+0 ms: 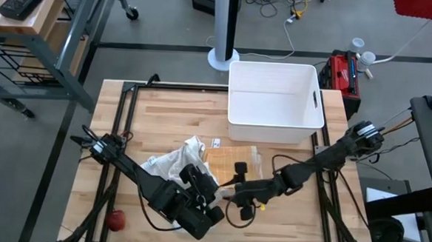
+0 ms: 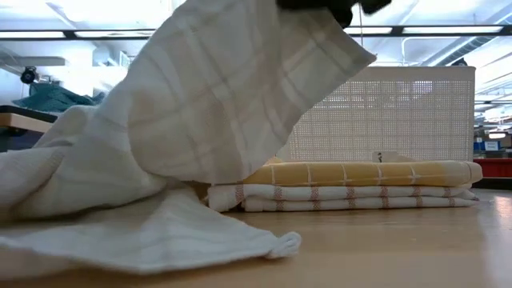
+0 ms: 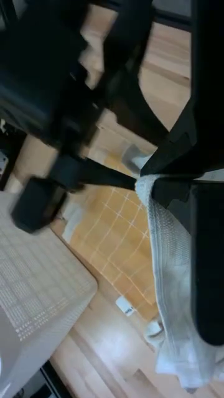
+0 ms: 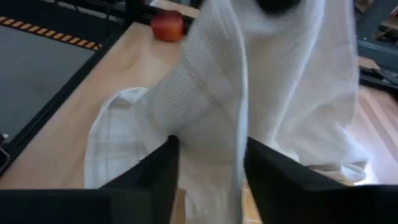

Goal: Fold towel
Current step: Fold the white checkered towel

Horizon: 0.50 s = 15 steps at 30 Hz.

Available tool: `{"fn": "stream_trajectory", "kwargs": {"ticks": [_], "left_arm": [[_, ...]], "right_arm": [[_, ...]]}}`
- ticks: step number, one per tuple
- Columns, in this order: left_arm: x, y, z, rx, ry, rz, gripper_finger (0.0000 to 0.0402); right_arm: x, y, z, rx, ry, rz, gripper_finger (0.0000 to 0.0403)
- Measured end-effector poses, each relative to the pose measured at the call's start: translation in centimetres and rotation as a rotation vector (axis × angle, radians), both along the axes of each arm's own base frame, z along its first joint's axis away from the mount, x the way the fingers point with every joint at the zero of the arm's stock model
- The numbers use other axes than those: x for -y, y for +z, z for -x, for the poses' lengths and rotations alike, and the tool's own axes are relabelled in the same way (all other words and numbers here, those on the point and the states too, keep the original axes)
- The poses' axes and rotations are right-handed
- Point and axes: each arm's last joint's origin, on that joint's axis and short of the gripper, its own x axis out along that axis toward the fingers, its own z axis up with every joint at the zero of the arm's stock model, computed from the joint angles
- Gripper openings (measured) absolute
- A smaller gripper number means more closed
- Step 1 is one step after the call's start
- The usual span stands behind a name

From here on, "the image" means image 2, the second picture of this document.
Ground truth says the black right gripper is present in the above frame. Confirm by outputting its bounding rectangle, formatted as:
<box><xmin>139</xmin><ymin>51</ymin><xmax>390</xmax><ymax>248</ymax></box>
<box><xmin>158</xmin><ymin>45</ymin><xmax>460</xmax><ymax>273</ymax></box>
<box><xmin>275</xmin><ymin>0</ymin><xmax>394</xmax><ymax>30</ymax></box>

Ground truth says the yellow checked towel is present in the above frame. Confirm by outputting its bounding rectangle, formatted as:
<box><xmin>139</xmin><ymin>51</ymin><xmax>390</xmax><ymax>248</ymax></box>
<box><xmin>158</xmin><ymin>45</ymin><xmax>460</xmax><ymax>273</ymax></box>
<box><xmin>242</xmin><ymin>156</ymin><xmax>484</xmax><ymax>189</ymax></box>

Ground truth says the white pink-striped towel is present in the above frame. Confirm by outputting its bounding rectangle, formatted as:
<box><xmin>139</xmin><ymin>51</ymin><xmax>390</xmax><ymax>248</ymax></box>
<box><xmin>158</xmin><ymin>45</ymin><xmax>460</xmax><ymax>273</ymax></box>
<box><xmin>206</xmin><ymin>150</ymin><xmax>481</xmax><ymax>214</ymax></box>

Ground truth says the white perforated plastic basket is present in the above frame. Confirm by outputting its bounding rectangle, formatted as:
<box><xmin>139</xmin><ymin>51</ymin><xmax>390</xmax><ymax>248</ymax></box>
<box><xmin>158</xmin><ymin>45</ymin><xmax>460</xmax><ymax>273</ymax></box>
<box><xmin>278</xmin><ymin>66</ymin><xmax>477</xmax><ymax>164</ymax></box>

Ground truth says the teal cloth pile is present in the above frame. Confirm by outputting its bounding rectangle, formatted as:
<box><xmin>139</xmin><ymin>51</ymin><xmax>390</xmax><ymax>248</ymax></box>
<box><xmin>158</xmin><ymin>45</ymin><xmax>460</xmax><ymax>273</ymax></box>
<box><xmin>14</xmin><ymin>82</ymin><xmax>107</xmax><ymax>114</ymax></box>

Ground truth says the wooden workbench with grey legs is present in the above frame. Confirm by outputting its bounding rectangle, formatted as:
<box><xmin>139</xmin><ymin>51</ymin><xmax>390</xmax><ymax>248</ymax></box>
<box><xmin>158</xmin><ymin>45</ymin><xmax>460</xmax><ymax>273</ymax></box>
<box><xmin>0</xmin><ymin>111</ymin><xmax>57</xmax><ymax>153</ymax></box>

